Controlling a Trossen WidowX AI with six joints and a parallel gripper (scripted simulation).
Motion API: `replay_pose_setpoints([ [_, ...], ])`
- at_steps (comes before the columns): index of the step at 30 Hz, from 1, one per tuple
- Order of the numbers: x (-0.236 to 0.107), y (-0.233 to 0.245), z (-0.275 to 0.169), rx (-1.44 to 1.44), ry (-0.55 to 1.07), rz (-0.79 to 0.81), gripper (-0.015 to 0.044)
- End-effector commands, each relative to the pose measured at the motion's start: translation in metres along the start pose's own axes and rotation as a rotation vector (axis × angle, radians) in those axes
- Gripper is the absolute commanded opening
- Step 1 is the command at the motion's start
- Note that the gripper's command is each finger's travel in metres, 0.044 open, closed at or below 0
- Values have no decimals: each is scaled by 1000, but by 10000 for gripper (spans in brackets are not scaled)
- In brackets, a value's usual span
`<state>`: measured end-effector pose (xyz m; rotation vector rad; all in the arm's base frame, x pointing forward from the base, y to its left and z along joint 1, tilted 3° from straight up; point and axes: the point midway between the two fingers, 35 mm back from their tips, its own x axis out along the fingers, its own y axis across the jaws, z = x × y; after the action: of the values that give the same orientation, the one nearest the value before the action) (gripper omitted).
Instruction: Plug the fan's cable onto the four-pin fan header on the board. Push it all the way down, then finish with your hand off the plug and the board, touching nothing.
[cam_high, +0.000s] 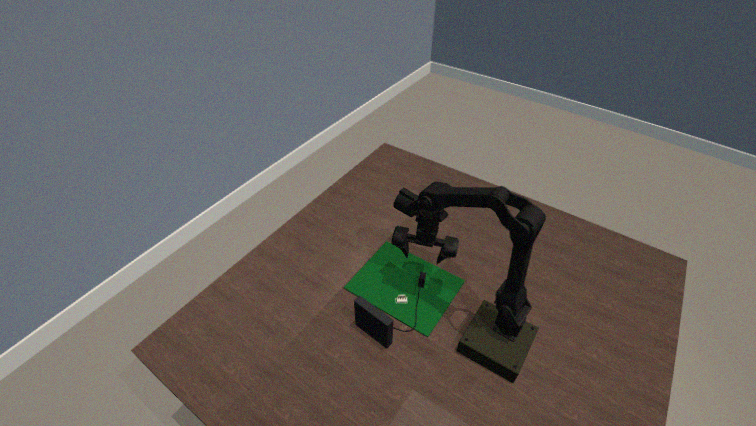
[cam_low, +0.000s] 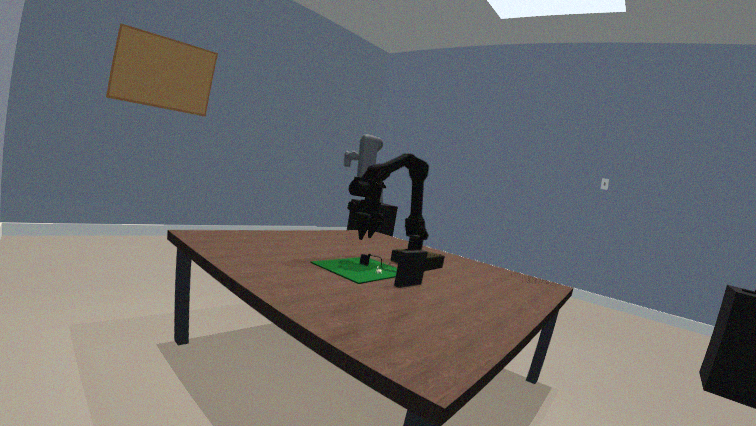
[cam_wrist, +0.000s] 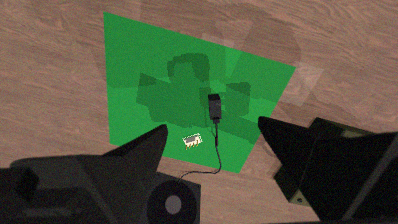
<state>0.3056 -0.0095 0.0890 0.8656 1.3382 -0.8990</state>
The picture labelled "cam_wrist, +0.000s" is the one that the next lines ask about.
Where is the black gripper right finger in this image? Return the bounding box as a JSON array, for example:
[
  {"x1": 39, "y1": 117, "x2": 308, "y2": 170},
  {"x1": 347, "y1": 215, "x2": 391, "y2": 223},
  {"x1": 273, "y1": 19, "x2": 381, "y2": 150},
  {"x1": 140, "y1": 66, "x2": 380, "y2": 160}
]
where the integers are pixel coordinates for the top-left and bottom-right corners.
[{"x1": 258, "y1": 116, "x2": 398, "y2": 221}]

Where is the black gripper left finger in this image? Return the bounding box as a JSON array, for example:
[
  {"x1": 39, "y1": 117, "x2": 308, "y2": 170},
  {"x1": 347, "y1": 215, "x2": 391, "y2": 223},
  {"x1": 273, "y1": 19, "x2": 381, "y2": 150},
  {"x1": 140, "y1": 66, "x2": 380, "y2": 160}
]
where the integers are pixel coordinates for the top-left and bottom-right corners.
[{"x1": 9, "y1": 124, "x2": 168, "y2": 224}]

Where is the black cable with plug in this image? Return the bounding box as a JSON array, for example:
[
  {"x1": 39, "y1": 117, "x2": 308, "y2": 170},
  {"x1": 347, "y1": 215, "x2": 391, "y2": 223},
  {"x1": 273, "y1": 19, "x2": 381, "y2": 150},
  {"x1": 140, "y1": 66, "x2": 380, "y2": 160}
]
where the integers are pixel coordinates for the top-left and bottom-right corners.
[{"x1": 178, "y1": 94, "x2": 222, "y2": 184}]

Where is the green circuit board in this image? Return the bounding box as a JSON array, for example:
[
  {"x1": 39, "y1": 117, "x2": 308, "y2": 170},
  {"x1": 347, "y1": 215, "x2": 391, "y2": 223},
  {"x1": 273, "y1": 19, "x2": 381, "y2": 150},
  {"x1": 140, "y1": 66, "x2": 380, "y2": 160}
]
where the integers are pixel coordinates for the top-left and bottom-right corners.
[{"x1": 103, "y1": 11, "x2": 296, "y2": 174}]

